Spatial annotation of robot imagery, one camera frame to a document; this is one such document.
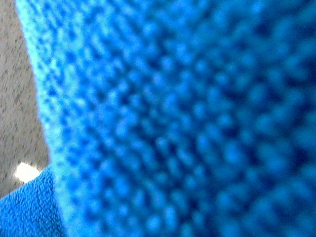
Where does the blue microfiber cloth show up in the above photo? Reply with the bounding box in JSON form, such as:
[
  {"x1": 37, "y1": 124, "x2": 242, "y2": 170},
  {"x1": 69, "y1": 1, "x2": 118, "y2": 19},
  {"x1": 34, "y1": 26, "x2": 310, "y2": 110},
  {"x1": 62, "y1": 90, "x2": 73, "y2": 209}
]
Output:
[{"x1": 0, "y1": 0, "x2": 316, "y2": 237}]

